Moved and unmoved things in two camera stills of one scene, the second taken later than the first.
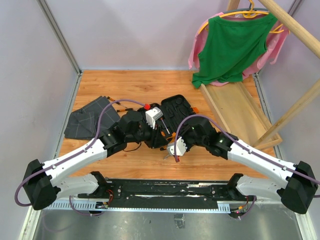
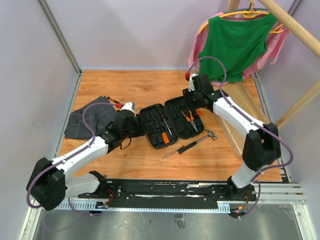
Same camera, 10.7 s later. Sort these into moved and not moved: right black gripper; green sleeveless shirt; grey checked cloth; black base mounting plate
Moved: right black gripper
Not moved: grey checked cloth; black base mounting plate; green sleeveless shirt
